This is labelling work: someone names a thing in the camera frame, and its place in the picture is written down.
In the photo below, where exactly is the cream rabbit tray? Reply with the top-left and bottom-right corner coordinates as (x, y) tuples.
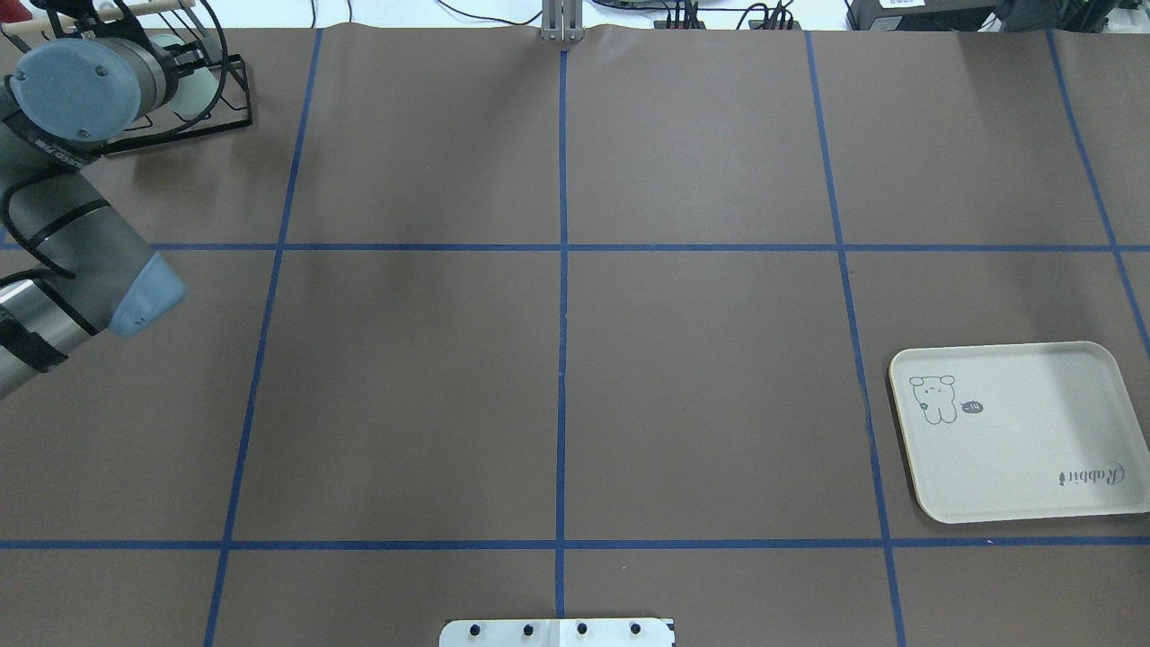
(888, 341), (1147, 525)

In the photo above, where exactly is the white central pedestal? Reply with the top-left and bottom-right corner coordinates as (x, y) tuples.
(438, 617), (677, 646)

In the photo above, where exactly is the black wire cup rack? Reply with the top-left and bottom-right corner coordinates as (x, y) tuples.
(0, 0), (254, 157)

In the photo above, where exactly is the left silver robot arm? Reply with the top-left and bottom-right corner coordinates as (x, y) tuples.
(1, 34), (187, 394)

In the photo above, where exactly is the aluminium frame post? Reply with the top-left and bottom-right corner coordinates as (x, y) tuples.
(539, 0), (587, 43)

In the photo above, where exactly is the pale green cup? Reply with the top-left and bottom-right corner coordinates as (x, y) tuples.
(139, 33), (225, 121)

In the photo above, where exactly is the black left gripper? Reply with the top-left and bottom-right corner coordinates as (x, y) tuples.
(153, 40), (212, 100)

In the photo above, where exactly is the black printer box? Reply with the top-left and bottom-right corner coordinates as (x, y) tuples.
(845, 1), (1015, 32)

